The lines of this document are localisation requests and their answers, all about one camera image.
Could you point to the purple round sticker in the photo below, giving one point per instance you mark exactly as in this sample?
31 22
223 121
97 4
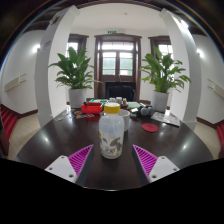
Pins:
89 115

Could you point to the green plant in white pot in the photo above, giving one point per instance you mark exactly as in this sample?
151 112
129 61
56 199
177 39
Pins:
77 96
160 100

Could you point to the green flat box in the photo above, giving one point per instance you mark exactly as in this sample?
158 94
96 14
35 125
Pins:
98 100

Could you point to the green flat pad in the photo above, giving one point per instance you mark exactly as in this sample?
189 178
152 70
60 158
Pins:
133 105

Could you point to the flat round red coaster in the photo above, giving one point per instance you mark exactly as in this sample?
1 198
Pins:
150 127

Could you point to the printed white leaflet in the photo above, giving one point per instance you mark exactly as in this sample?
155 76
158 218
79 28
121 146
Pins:
166 119

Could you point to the black chair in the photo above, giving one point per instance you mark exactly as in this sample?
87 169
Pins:
120 90

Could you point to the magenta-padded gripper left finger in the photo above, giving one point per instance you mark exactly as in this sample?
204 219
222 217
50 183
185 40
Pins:
60 166

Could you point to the small white cup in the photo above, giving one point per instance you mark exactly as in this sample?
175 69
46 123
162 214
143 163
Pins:
112 99
119 100

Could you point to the white speckled mug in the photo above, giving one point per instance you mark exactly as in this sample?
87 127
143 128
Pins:
127 120

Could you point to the clear bottle with yellow cap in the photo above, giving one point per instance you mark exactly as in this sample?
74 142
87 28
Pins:
111 133

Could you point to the dark wooden double door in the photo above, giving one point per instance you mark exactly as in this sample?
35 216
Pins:
117 60

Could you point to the orange round sticker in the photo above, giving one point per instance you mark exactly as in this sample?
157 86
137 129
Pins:
77 112

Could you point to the green exit sign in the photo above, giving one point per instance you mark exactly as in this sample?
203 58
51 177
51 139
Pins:
112 32

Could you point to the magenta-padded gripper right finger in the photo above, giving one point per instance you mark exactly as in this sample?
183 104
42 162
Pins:
162 166

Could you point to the dark-framed window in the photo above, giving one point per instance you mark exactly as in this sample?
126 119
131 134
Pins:
74 45
164 48

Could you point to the red plastic box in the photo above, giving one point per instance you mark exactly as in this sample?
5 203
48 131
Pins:
91 108

